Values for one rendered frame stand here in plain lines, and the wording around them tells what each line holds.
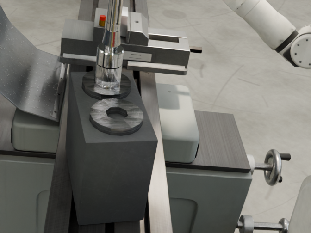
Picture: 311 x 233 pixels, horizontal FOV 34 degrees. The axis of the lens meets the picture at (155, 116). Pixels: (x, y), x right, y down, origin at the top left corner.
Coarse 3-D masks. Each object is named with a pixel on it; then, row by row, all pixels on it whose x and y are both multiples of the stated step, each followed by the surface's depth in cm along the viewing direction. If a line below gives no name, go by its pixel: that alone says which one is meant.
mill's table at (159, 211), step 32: (96, 0) 179; (128, 0) 177; (64, 128) 112; (160, 128) 117; (64, 160) 103; (160, 160) 107; (64, 192) 95; (160, 192) 99; (64, 224) 89; (96, 224) 90; (128, 224) 91; (160, 224) 92
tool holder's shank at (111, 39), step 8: (112, 0) 82; (120, 0) 82; (112, 8) 83; (120, 8) 83; (112, 16) 83; (120, 16) 84; (112, 24) 84; (112, 32) 85; (104, 40) 86; (112, 40) 86; (112, 48) 87
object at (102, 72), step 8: (96, 56) 88; (96, 64) 89; (104, 64) 87; (112, 64) 87; (120, 64) 89; (96, 72) 89; (104, 72) 88; (112, 72) 88; (120, 72) 90; (96, 80) 90; (104, 80) 89; (112, 80) 89
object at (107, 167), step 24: (72, 72) 95; (72, 96) 92; (96, 96) 89; (120, 96) 90; (72, 120) 93; (96, 120) 82; (120, 120) 83; (144, 120) 86; (72, 144) 94; (96, 144) 79; (120, 144) 80; (144, 144) 82; (72, 168) 95; (96, 168) 82; (120, 168) 84; (144, 168) 85; (96, 192) 85; (120, 192) 87; (144, 192) 88; (96, 216) 89; (120, 216) 90
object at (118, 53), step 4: (100, 44) 88; (104, 44) 89; (100, 48) 87; (104, 48) 87; (120, 48) 88; (100, 52) 87; (104, 52) 86; (108, 52) 86; (112, 52) 87; (116, 52) 87; (120, 52) 87; (104, 56) 87; (108, 56) 86; (112, 56) 86; (116, 56) 87; (120, 56) 87
